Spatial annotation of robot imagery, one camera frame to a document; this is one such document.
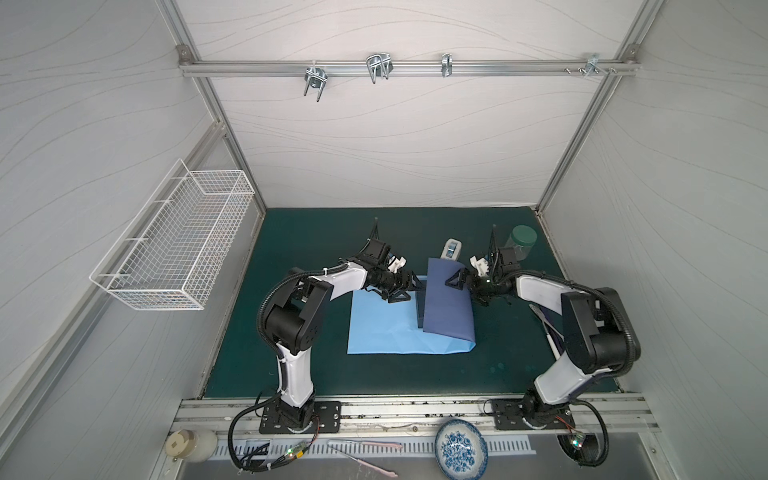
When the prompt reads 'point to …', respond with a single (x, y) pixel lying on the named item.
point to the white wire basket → (172, 252)
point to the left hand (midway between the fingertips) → (423, 289)
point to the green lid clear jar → (523, 239)
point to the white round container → (195, 446)
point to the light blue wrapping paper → (377, 326)
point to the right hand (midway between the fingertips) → (459, 282)
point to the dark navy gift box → (420, 307)
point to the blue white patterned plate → (460, 449)
